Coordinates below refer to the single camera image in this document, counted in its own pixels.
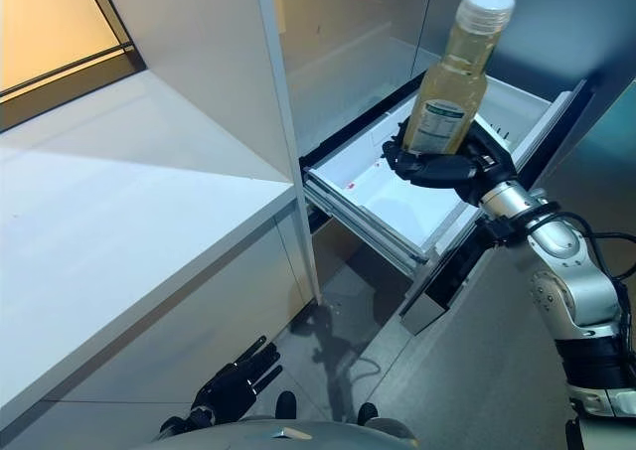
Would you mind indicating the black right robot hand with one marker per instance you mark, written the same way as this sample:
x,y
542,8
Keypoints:
x,y
447,172

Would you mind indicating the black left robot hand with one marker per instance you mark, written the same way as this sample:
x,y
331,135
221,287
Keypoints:
x,y
233,385

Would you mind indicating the yellow drink bottle white cap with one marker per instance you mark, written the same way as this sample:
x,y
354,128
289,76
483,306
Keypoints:
x,y
452,97

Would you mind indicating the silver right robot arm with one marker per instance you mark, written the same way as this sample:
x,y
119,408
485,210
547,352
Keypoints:
x,y
576,281

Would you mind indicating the white fridge drawer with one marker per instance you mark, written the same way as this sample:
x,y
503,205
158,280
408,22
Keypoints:
x,y
397,216

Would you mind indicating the stainless steel fridge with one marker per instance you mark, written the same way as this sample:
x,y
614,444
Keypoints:
x,y
348,33

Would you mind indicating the black left robot foot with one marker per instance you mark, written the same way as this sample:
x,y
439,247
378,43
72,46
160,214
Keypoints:
x,y
286,406

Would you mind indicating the black robot foot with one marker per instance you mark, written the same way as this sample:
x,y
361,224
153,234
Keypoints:
x,y
286,406
367,414

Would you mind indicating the grey robot torso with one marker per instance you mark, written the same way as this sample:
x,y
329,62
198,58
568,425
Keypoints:
x,y
288,437

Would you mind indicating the black right robot foot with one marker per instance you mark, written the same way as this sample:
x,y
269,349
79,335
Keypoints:
x,y
367,414

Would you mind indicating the white tall cabinet panel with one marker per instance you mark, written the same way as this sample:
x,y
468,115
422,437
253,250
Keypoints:
x,y
199,62

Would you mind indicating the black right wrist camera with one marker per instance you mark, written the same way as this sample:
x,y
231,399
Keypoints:
x,y
497,231

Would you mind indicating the amber window with dark frame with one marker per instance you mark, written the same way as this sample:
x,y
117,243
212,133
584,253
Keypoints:
x,y
49,38

